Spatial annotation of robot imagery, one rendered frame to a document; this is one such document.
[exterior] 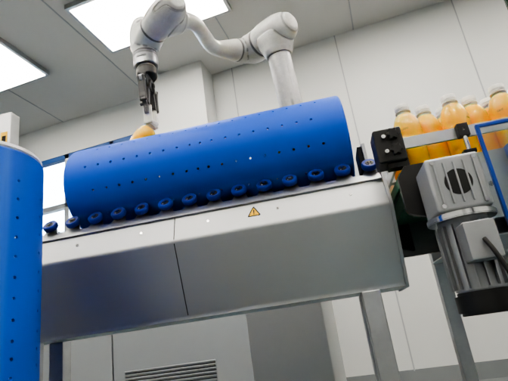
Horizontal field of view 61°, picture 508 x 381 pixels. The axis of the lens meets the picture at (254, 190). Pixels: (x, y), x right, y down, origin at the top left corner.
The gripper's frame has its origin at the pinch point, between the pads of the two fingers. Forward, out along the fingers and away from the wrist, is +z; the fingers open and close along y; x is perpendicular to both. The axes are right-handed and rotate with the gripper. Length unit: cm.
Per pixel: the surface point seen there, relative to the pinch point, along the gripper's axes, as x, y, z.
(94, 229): -16.3, 10.7, 39.5
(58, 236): -27.9, 10.8, 39.3
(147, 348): -77, -158, 70
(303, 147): 49, 12, 29
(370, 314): 57, 8, 76
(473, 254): 76, 38, 69
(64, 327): -29, 7, 66
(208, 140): 22.3, 13.1, 20.4
